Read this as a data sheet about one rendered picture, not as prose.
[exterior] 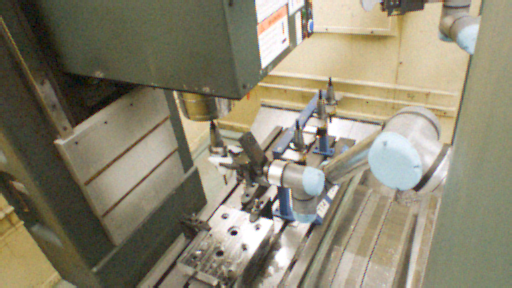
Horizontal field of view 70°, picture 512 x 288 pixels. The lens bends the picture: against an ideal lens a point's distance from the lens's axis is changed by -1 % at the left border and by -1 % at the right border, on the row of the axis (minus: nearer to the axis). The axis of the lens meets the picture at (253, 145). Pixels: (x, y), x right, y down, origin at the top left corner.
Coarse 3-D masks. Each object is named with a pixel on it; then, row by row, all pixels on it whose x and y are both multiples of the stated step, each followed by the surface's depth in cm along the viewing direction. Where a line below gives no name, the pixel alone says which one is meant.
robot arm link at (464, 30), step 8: (464, 16) 102; (480, 16) 97; (456, 24) 102; (464, 24) 99; (472, 24) 97; (456, 32) 100; (464, 32) 97; (472, 32) 95; (456, 40) 101; (464, 40) 96; (472, 40) 95; (464, 48) 97; (472, 48) 96
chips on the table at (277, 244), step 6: (300, 234) 140; (276, 240) 140; (300, 240) 138; (306, 240) 138; (276, 246) 137; (300, 246) 136; (270, 252) 136; (300, 252) 134; (270, 258) 133; (294, 258) 133; (264, 264) 131; (270, 264) 131; (276, 264) 130; (258, 270) 130; (264, 270) 129; (270, 270) 129; (276, 270) 128; (282, 270) 128; (288, 270) 129; (258, 276) 127; (264, 276) 127; (270, 276) 127; (252, 282) 127; (258, 282) 126; (270, 282) 125; (282, 282) 125
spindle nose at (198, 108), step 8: (184, 96) 99; (192, 96) 98; (200, 96) 98; (208, 96) 98; (184, 104) 101; (192, 104) 100; (200, 104) 99; (208, 104) 99; (216, 104) 100; (224, 104) 102; (232, 104) 105; (184, 112) 104; (192, 112) 101; (200, 112) 101; (208, 112) 101; (216, 112) 101; (224, 112) 103; (192, 120) 104; (200, 120) 103; (208, 120) 102
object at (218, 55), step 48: (48, 0) 97; (96, 0) 88; (144, 0) 81; (192, 0) 75; (240, 0) 76; (96, 48) 99; (144, 48) 90; (192, 48) 82; (240, 48) 80; (288, 48) 101; (240, 96) 84
